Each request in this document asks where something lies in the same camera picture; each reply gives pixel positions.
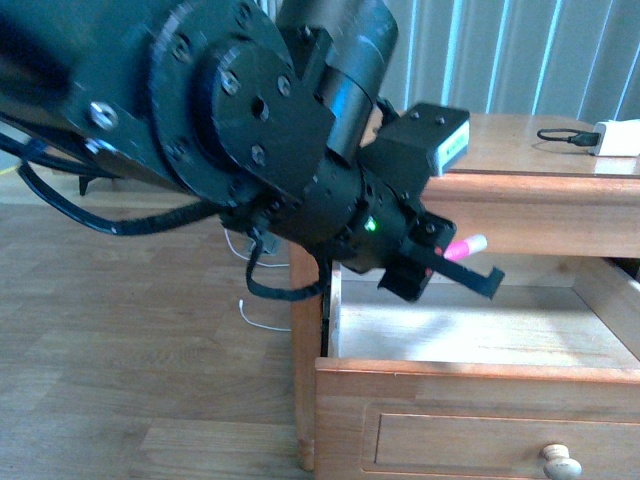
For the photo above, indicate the wooden drawer knob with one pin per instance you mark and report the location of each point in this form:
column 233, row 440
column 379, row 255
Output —
column 559, row 465

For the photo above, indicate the open floor socket box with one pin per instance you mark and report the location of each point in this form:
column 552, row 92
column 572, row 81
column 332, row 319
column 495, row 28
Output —
column 270, row 244

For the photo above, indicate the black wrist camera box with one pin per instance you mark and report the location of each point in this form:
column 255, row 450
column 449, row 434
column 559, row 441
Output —
column 411, row 147

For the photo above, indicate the white power adapter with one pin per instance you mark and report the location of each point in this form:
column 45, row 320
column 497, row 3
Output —
column 616, row 138

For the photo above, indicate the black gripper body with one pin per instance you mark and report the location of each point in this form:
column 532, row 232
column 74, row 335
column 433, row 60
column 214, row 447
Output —
column 352, row 217

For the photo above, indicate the wooden nightstand dresser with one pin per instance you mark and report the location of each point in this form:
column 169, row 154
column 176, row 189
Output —
column 528, row 197

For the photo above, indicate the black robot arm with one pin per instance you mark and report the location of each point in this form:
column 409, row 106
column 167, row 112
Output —
column 275, row 125

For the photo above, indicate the grey pleated curtain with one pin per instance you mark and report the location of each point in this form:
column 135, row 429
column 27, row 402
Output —
column 578, row 59

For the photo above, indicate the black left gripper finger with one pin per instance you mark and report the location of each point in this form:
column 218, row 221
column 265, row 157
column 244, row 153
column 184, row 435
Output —
column 429, row 262

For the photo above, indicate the wooden drawer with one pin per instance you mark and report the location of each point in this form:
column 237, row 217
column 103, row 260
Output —
column 456, row 386

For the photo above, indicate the pink marker with white cap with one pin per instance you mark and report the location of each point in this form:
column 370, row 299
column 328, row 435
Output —
column 461, row 249

